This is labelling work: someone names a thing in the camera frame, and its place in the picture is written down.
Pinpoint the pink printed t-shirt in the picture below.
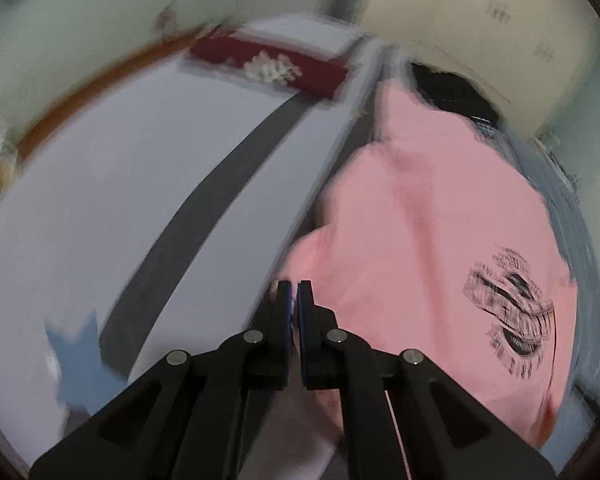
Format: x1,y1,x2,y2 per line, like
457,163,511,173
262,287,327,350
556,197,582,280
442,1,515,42
279,80,578,446

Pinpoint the maroon folded garment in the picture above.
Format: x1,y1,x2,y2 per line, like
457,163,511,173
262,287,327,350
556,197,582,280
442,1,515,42
188,32,349,101

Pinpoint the black garment with white logo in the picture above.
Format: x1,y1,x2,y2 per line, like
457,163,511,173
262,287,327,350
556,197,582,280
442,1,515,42
411,63,501,128

